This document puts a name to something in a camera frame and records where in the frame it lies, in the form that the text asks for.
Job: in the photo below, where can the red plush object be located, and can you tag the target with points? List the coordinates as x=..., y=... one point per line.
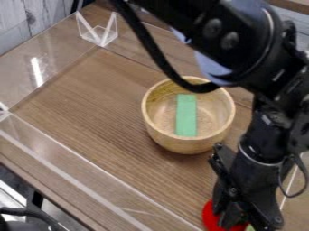
x=210, y=220

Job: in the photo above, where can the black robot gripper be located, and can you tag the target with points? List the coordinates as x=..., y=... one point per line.
x=245, y=191

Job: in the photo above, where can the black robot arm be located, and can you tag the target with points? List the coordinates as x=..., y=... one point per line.
x=246, y=49

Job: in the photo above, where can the clear acrylic front wall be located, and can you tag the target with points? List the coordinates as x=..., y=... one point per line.
x=102, y=201

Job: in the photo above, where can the wooden bowl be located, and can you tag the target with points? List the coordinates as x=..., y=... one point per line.
x=216, y=113

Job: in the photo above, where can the clear acrylic corner bracket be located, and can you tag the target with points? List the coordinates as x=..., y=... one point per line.
x=98, y=35

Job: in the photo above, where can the green rectangular block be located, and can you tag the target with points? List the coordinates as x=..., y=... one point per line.
x=186, y=115

